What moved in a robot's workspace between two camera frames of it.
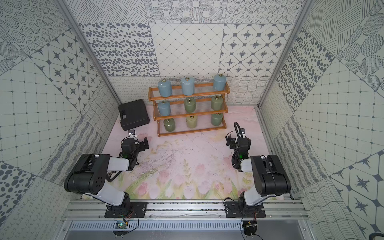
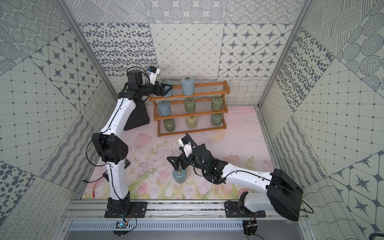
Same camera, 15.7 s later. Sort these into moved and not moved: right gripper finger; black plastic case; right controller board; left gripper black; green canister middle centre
Moved: left gripper black; right gripper finger
Not moved: green canister middle centre; black plastic case; right controller board
